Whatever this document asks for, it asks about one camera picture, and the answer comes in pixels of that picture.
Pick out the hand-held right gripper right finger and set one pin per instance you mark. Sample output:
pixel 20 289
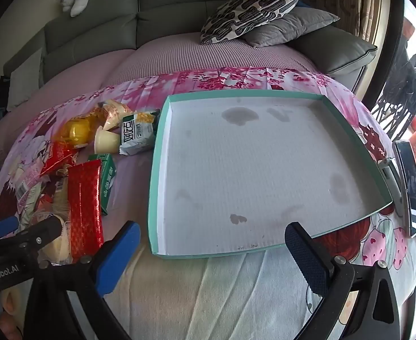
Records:
pixel 307 258

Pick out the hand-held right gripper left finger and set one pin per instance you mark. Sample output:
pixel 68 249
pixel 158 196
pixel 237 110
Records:
pixel 119 258

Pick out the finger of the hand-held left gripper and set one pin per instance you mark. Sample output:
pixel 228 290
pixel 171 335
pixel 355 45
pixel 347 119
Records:
pixel 0 227
pixel 41 232

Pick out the white cream snack packet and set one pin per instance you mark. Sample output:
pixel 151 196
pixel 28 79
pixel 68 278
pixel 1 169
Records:
pixel 60 248

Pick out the long red patterned packet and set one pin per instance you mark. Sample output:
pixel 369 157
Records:
pixel 85 209

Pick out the small red snack packet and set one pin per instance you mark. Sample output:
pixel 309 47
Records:
pixel 57 156

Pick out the dark green snack packet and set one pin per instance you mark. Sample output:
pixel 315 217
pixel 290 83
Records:
pixel 108 180

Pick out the yellow cake packet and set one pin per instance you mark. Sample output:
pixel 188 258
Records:
pixel 75 131

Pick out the teal cardboard box tray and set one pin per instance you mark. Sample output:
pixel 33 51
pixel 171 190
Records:
pixel 247 170

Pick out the pale yellow bun packet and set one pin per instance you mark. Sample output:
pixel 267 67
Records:
pixel 107 142

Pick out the green white snack packet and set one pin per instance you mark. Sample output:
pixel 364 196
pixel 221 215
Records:
pixel 135 134

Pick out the beige orange snack packet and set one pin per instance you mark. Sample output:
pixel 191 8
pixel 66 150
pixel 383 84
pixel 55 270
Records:
pixel 114 111

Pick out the person's left hand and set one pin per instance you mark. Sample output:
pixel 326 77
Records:
pixel 11 326

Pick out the pink printed blanket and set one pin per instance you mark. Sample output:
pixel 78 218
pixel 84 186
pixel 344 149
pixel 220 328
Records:
pixel 211 290

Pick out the grey phone stand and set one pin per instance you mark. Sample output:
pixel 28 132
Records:
pixel 392 180

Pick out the smartphone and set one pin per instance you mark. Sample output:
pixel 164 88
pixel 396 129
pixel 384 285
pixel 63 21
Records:
pixel 411 187

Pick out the pink sofa cover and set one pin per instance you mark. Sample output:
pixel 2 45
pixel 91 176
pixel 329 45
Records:
pixel 87 71

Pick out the black metal chair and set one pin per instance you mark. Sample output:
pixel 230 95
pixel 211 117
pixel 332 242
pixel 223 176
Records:
pixel 406 88

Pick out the grey green sofa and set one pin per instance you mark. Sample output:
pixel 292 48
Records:
pixel 98 24

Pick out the grey pillow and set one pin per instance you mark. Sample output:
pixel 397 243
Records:
pixel 293 24

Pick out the black white patterned pillow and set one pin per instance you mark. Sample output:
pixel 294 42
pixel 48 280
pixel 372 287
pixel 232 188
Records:
pixel 250 10

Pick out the black window frame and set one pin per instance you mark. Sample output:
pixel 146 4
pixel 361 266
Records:
pixel 388 60

